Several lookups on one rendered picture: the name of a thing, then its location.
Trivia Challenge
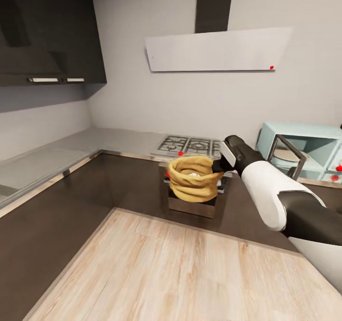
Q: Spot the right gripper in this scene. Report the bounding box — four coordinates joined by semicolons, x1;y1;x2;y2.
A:
211;159;234;173

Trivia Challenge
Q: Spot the microwave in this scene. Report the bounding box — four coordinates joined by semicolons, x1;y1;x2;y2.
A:
257;121;342;181

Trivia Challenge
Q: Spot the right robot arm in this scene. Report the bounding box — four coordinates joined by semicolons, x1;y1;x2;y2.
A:
211;135;342;295

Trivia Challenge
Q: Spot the popcorn bag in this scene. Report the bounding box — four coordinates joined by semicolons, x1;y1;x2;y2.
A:
168;155;224;203

